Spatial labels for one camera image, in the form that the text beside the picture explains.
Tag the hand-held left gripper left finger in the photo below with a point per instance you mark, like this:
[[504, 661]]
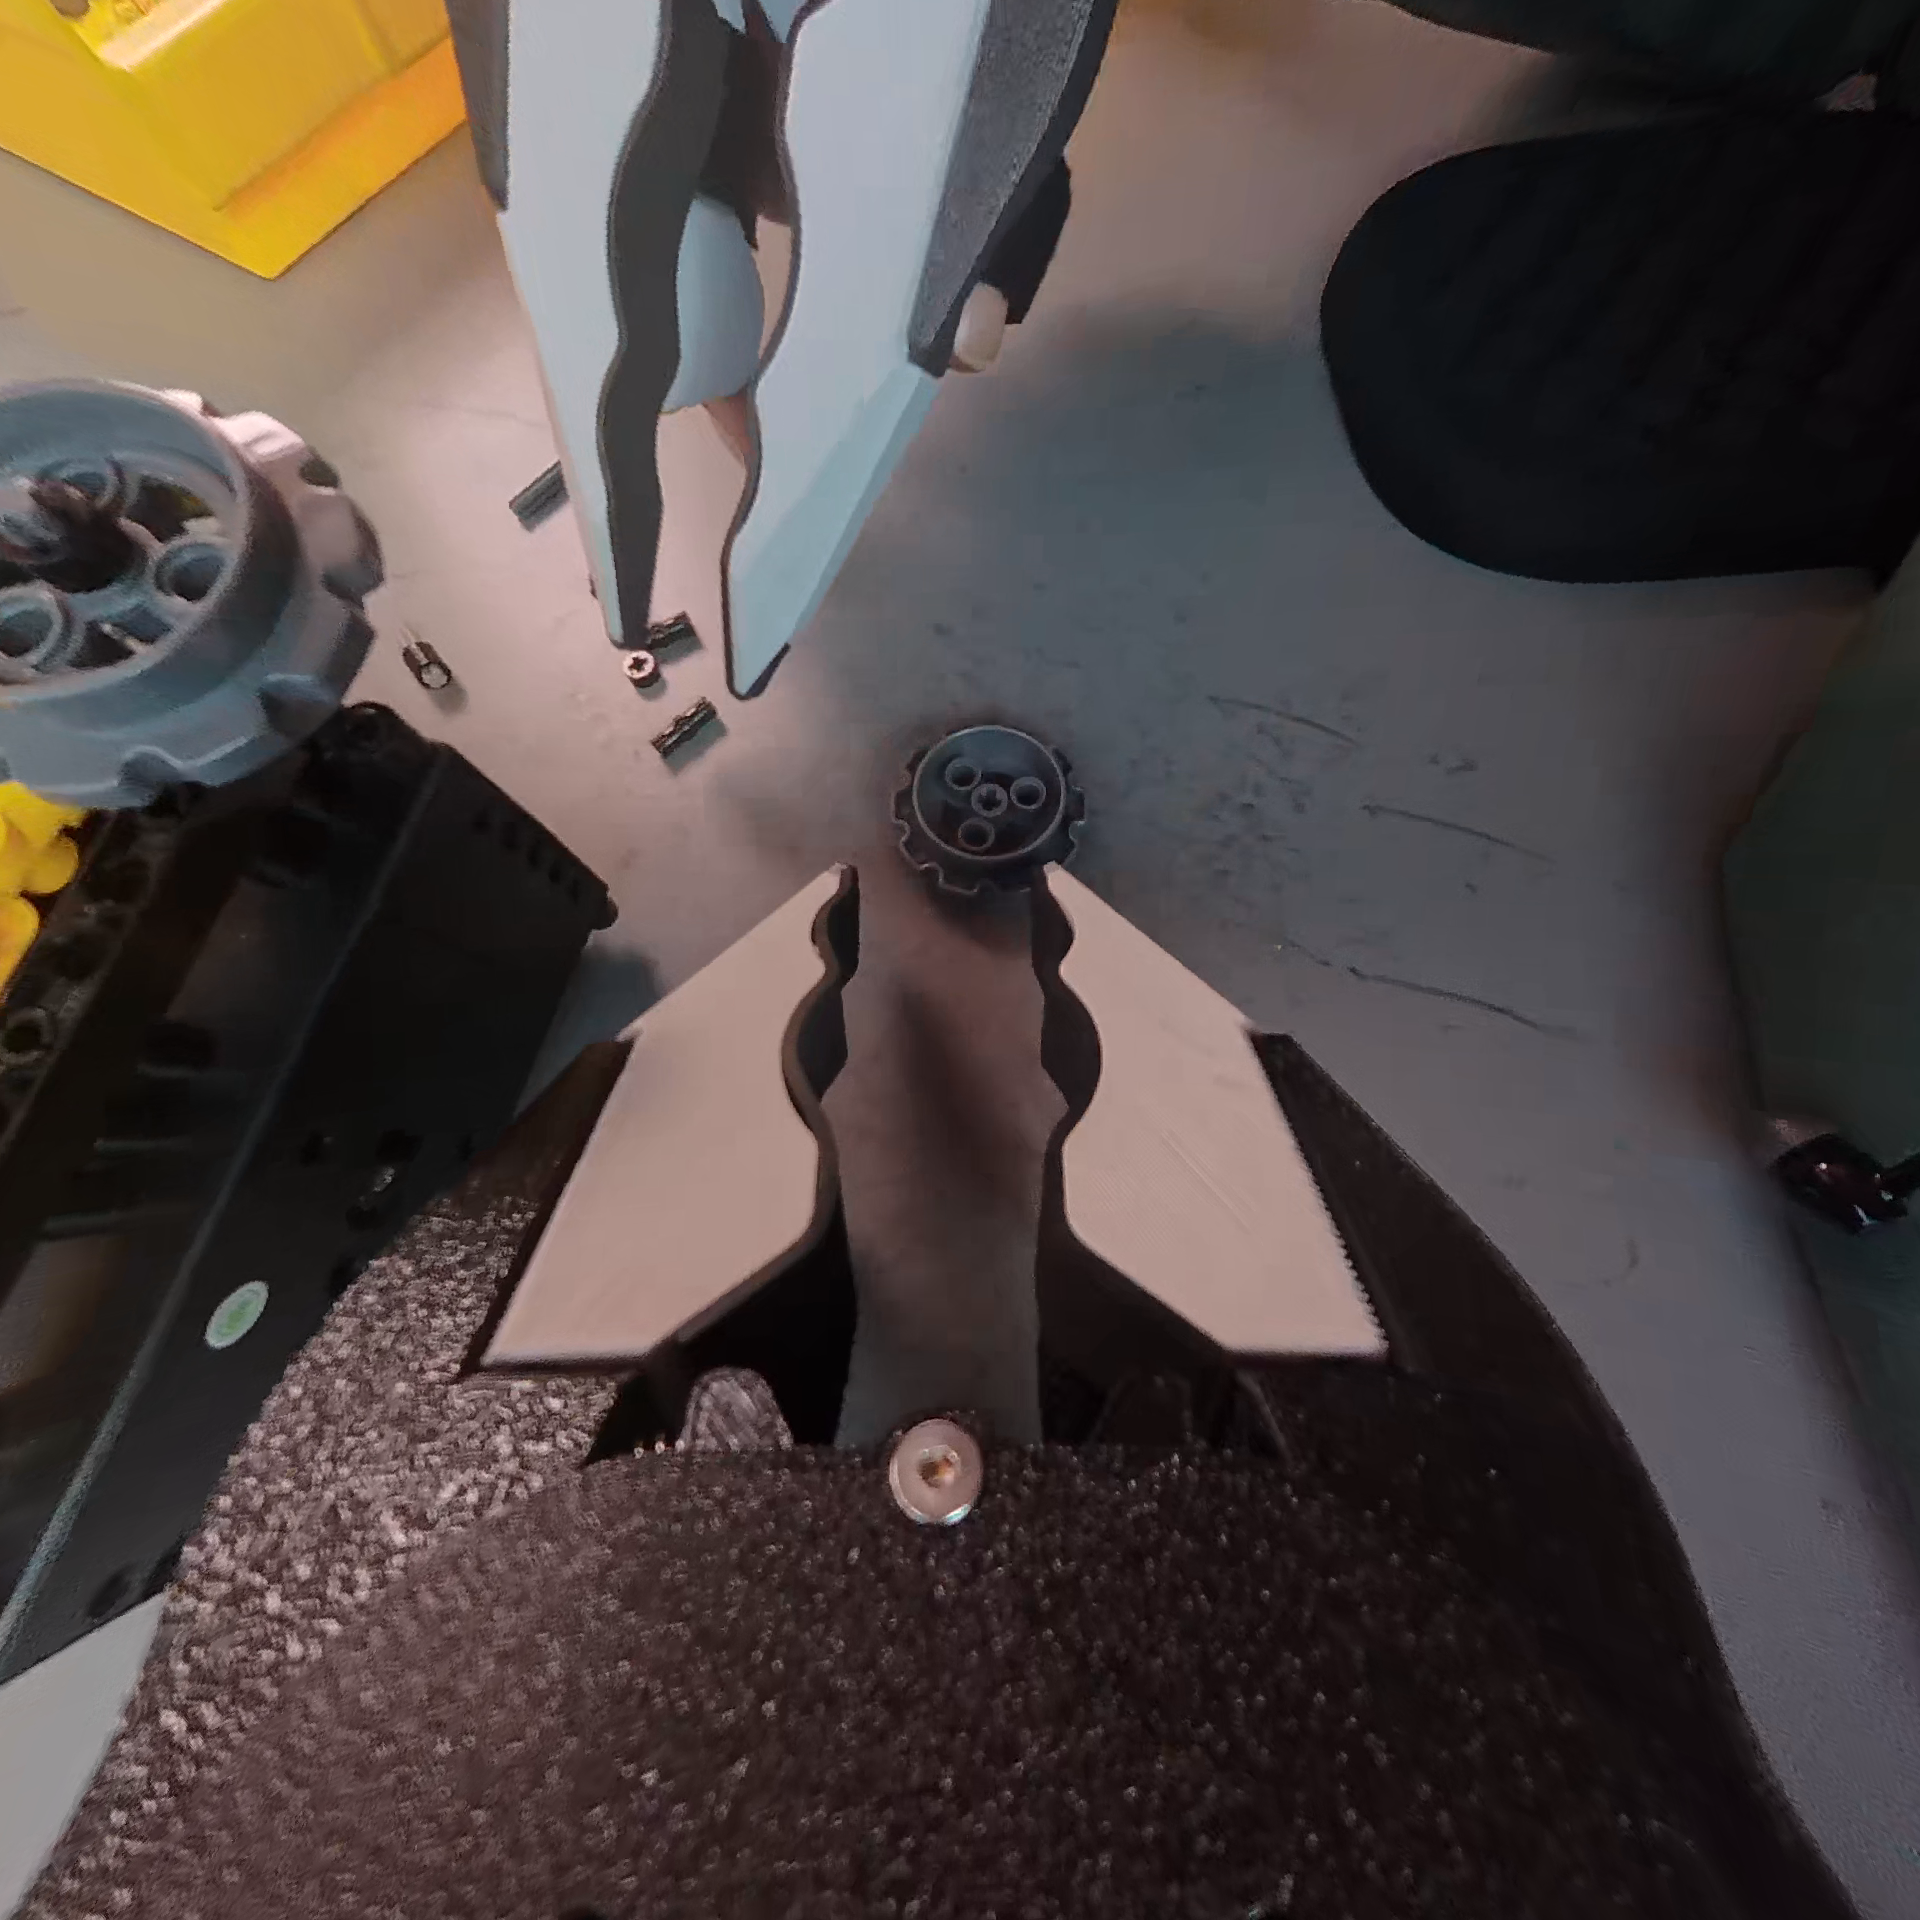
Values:
[[675, 1200]]

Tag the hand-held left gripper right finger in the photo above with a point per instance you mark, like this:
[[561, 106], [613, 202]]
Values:
[[1214, 1200]]

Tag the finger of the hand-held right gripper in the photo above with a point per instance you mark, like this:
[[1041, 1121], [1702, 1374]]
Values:
[[856, 301], [563, 224]]

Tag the dark grey lego axle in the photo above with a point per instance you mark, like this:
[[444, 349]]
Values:
[[538, 494]]

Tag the yellow storage bin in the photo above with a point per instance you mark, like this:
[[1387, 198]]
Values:
[[224, 136]]

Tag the black lego pin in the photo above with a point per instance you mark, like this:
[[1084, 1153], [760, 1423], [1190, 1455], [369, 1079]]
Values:
[[686, 728], [672, 628]]

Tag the yellow lego vehicle model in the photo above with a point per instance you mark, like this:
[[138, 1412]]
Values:
[[299, 1020]]

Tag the small black lego bush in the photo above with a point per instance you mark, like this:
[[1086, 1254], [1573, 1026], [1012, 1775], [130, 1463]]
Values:
[[642, 669], [428, 661]]

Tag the small grey lego wheel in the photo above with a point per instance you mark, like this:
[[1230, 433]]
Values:
[[987, 809]]

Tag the person's right forearm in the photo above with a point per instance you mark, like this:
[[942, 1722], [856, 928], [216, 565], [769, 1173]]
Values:
[[1650, 45]]

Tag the person's right hand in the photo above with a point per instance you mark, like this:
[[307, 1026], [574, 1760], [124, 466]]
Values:
[[978, 340]]

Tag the black armrest pad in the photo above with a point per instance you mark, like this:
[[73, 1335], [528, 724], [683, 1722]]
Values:
[[1621, 360]]

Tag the person's green sweatshirt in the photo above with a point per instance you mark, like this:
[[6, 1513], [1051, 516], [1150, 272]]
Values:
[[1844, 901]]

